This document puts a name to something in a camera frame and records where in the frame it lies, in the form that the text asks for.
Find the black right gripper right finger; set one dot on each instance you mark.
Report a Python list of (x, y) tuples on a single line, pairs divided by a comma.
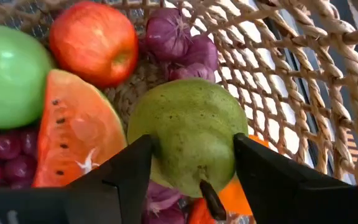
[(278, 193)]

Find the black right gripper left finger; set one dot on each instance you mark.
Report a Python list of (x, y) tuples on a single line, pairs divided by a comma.
[(117, 193)]

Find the orange fruit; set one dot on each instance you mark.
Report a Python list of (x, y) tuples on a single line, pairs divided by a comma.
[(235, 199)]

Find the watermelon slice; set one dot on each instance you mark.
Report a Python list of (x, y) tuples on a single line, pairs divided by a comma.
[(73, 124)]

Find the red chili pepper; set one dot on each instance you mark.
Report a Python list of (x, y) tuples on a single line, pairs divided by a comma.
[(197, 214)]

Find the green pear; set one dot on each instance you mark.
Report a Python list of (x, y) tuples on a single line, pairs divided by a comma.
[(188, 124)]

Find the red grape bunch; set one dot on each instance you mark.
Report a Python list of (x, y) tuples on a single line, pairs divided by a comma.
[(11, 149)]

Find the red apple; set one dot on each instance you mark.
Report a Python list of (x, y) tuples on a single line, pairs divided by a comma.
[(92, 40)]

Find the green apple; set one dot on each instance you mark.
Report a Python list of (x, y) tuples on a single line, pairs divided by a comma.
[(8, 77)]

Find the purple grapes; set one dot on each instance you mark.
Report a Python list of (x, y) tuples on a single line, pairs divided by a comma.
[(172, 34)]

